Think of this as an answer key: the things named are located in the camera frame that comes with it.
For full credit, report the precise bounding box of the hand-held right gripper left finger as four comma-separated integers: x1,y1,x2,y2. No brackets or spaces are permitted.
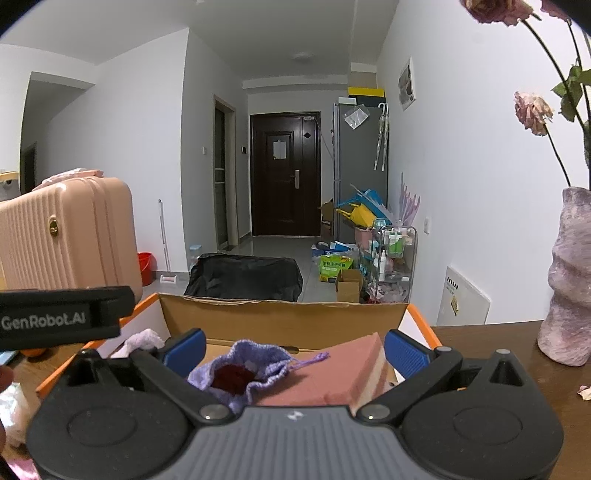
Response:
55,328,234,428

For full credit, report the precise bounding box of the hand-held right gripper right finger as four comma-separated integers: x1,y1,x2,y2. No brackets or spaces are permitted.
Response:
355,328,536,423

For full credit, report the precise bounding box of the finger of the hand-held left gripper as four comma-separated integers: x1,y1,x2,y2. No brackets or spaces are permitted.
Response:
90,285,137,320

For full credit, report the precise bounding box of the lilac fluffy cloth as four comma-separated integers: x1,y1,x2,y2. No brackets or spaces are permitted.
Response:
111,329,166,360

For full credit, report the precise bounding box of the purple knitted drawstring pouch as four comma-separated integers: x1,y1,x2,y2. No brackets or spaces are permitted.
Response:
187,339,331,414

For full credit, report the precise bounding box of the orange-edged cardboard box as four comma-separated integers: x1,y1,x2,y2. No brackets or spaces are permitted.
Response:
36,292,444,403

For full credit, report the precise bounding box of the red bucket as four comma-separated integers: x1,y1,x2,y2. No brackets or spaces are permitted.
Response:
137,252,157,286

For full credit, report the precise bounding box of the white mop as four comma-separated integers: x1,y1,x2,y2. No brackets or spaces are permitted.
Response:
158,199,180,285

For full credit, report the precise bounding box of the pink ribbed suitcase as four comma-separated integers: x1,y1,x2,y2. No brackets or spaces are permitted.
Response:
0,176,144,302

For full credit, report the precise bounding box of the white flat board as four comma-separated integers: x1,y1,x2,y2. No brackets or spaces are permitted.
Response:
436,265,492,326

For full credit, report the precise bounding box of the small open cardboard box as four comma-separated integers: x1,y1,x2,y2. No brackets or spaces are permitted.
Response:
336,269,363,304

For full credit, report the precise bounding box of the black bag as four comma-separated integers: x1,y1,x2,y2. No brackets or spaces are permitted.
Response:
184,253,304,304

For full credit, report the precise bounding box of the green printed bag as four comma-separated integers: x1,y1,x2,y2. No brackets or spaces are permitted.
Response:
320,254,354,284

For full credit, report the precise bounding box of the pink cloth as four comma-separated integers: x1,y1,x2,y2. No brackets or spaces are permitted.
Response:
31,168,105,190

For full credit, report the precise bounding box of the brown cardboard carton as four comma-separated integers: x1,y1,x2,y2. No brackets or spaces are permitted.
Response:
320,199,336,241

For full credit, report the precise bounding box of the blue folding rack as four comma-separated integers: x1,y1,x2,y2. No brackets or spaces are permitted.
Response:
335,186,393,223

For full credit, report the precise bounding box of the grey interior door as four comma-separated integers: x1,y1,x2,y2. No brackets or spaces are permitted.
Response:
213,95,238,250

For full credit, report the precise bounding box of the mauve textured vase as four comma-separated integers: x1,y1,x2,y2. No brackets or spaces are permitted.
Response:
537,187,591,368

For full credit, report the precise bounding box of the dark brown entrance door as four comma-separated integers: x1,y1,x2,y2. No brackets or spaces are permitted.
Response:
249,112,321,239

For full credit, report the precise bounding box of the grey refrigerator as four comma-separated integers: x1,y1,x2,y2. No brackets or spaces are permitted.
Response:
332,102,389,241

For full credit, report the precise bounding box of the white folded umbrella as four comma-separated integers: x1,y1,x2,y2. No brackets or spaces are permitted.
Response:
380,102,390,173
373,105,383,171

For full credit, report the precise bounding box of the clear plastic bag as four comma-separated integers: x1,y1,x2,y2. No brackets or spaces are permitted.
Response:
344,105,370,130

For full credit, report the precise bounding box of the yellow and black box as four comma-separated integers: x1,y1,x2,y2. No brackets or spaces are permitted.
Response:
348,86,387,106

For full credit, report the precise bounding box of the white electrical panel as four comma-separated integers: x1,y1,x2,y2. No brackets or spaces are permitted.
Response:
397,56,417,112

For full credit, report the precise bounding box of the bunch of dried pink roses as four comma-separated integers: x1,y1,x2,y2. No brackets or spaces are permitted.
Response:
462,0,591,190

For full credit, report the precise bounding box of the metal wire trolley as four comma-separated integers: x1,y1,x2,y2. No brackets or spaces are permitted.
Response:
369,222,418,304

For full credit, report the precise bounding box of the purple feather wall decoration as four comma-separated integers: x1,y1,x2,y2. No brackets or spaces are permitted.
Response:
397,173,422,227

